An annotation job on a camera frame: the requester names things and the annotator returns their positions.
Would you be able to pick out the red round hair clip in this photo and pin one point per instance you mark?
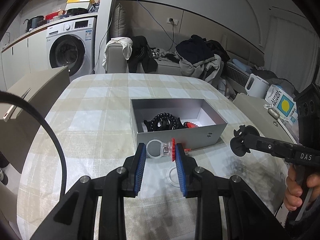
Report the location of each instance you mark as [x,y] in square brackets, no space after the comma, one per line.
[188,124]

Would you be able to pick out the person's right hand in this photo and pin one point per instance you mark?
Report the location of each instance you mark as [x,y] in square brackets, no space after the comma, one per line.
[293,192]

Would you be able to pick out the clear ring red gem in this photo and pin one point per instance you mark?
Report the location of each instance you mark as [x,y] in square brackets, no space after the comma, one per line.
[188,152]
[166,149]

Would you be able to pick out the pile of dark clothes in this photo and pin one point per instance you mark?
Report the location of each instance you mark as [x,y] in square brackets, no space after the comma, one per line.
[200,58]

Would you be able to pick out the beige chair back right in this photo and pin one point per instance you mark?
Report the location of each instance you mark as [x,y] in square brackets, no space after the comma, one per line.
[254,109]

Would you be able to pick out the beige chair back left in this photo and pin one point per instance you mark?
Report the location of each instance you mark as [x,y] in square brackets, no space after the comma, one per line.
[23,105]

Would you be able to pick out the yellow cardboard box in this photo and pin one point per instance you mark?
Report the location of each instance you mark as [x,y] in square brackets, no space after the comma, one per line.
[73,4]

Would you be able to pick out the lemon right paper box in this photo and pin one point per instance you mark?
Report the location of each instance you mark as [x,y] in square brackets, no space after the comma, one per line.
[282,103]

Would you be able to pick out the white cloth on sofa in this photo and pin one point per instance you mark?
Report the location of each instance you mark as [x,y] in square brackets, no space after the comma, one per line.
[116,54]

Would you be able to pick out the black plastic hair claw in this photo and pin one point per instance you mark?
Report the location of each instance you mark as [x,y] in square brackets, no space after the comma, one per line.
[237,142]

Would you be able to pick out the grey sofa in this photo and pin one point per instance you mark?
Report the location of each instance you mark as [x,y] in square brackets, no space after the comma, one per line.
[168,64]

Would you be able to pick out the black garment on sofa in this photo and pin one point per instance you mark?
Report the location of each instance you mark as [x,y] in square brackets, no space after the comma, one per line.
[141,53]

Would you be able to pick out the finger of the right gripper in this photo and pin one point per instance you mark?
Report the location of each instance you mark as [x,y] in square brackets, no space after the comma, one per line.
[273,147]

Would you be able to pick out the beige chair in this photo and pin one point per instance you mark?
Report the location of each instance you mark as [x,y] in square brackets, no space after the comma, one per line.
[23,105]
[254,109]

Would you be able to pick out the white cabinet counter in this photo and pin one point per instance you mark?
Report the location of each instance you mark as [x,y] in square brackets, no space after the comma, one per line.
[28,53]

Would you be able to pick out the wall power socket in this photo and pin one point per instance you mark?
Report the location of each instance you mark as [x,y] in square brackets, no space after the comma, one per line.
[172,21]

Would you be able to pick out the grey open cardboard box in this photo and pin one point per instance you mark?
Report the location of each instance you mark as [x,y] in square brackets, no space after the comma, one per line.
[163,119]

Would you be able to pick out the white electric kettle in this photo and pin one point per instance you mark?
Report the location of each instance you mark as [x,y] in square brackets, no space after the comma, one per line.
[256,87]

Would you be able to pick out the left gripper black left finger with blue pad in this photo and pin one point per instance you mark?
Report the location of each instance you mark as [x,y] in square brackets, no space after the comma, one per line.
[73,217]

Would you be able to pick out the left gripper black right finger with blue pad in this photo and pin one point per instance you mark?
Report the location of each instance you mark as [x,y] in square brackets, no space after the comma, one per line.
[247,217]

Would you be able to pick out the plaid beige tablecloth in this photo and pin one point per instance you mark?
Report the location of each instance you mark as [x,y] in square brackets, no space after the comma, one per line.
[91,119]

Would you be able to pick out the clear round plastic lid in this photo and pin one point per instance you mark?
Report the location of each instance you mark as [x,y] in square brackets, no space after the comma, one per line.
[172,176]

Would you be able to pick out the grey upright cushion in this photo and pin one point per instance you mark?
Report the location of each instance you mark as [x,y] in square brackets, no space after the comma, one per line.
[118,25]

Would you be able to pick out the white washing machine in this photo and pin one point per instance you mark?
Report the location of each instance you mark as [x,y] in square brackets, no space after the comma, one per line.
[71,44]

